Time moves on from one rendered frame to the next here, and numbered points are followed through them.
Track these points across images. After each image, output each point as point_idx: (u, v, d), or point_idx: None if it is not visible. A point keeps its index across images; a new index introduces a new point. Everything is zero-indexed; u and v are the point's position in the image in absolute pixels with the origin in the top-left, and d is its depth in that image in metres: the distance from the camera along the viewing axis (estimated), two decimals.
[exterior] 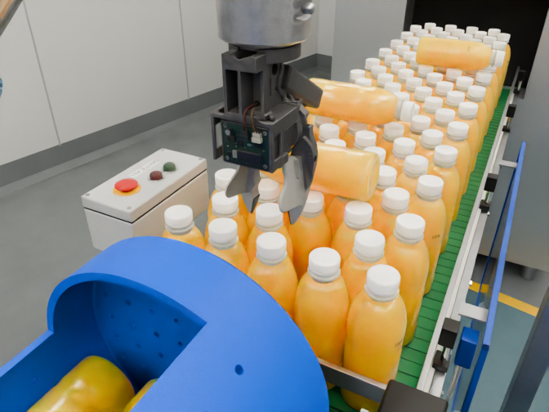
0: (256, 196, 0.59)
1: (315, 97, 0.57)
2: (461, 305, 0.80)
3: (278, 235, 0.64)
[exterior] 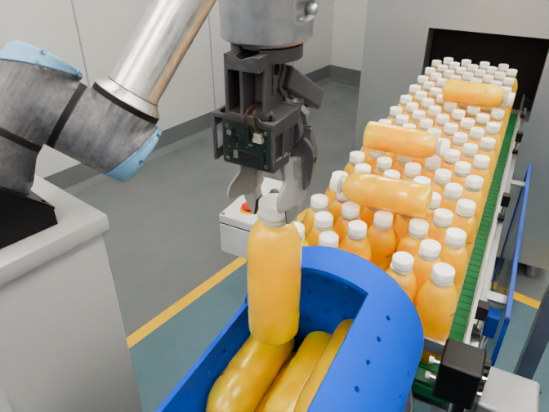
0: (260, 197, 0.59)
1: (317, 98, 0.57)
2: (487, 292, 1.10)
3: None
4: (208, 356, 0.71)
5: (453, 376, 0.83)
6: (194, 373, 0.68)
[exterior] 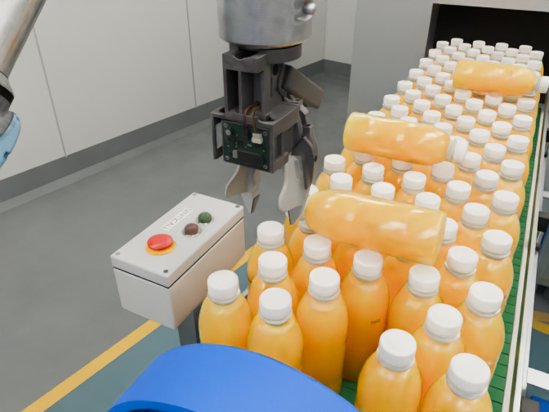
0: (256, 196, 0.59)
1: (316, 97, 0.57)
2: (528, 371, 0.72)
3: None
4: None
5: None
6: None
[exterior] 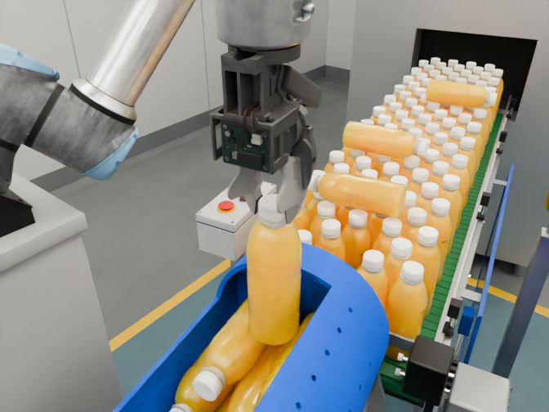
0: (260, 197, 0.59)
1: (315, 97, 0.56)
2: (462, 290, 1.11)
3: (205, 378, 0.65)
4: (178, 348, 0.73)
5: (421, 373, 0.84)
6: (162, 364, 0.70)
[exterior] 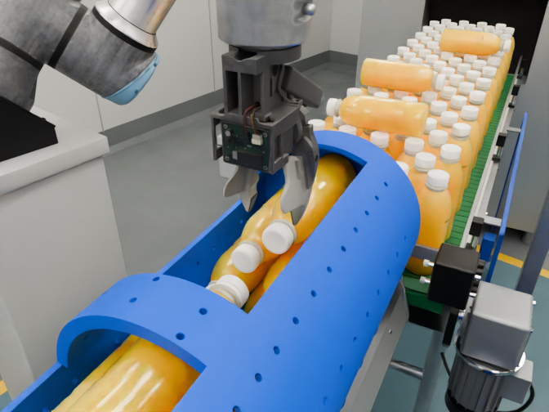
0: (254, 195, 0.59)
1: (315, 97, 0.56)
2: (482, 217, 1.12)
3: (244, 248, 0.66)
4: (213, 231, 0.74)
5: (448, 275, 0.85)
6: (199, 243, 0.71)
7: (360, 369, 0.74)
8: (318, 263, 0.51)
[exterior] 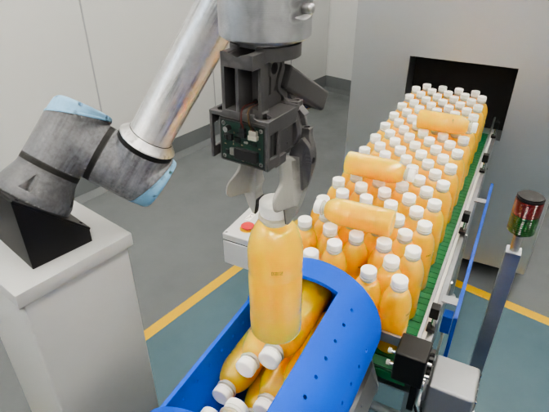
0: (260, 196, 0.59)
1: (319, 99, 0.56)
2: (443, 296, 1.34)
3: (245, 360, 0.89)
4: (221, 339, 0.96)
5: (405, 362, 1.07)
6: (211, 351, 0.93)
7: None
8: (296, 393, 0.74)
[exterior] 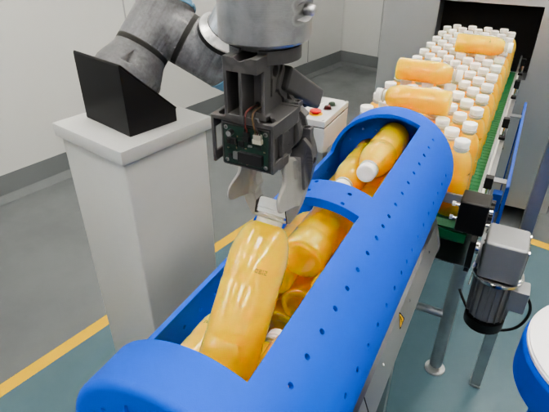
0: (260, 197, 0.59)
1: (315, 97, 0.56)
2: None
3: (341, 181, 1.01)
4: (314, 174, 1.09)
5: (470, 210, 1.20)
6: None
7: (412, 268, 1.10)
8: (402, 178, 0.87)
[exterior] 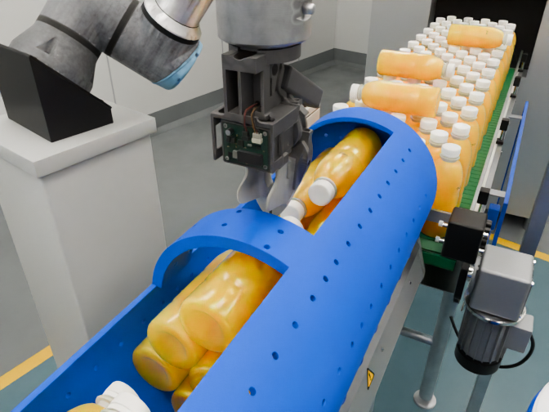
0: None
1: (315, 97, 0.57)
2: None
3: (291, 203, 0.79)
4: None
5: (460, 232, 0.98)
6: (251, 201, 0.84)
7: (387, 307, 0.88)
8: (361, 204, 0.64)
